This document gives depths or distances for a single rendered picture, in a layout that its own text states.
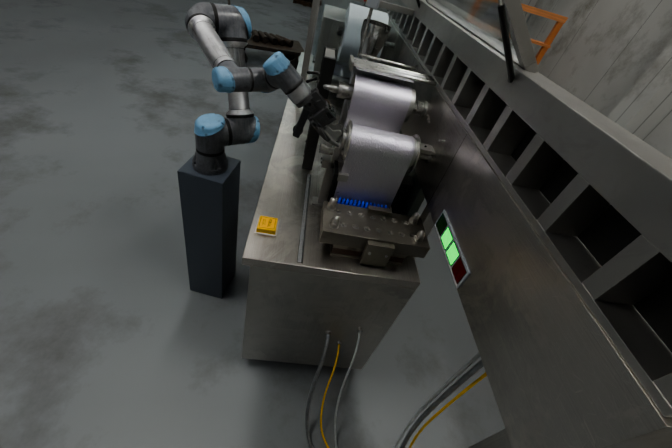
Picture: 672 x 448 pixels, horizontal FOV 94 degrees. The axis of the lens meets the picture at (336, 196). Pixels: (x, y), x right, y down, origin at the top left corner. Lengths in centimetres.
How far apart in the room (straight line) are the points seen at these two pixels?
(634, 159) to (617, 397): 35
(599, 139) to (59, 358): 218
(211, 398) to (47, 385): 71
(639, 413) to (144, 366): 184
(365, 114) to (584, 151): 82
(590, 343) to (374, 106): 99
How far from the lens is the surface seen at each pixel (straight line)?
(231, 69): 108
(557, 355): 72
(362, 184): 120
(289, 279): 120
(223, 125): 138
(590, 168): 70
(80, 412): 199
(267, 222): 122
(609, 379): 66
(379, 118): 133
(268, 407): 187
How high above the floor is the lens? 180
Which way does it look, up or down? 38 degrees down
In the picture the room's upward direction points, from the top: 17 degrees clockwise
